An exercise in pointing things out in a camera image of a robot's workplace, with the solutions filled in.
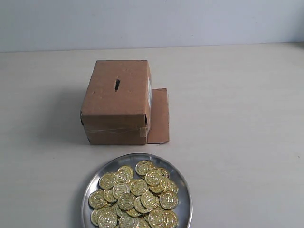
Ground brown cardboard slotted box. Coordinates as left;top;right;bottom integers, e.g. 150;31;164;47
80;60;170;145

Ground gold dollar coin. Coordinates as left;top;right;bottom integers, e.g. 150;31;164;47
141;192;159;209
98;172;116;190
130;179;149;196
97;208;118;228
112;182;130;199
88;190;106;209
118;193;136;210
114;165;134;183
148;209;167;228
135;160;153;176

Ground round silver metal plate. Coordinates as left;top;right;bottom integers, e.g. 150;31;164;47
80;153;193;228

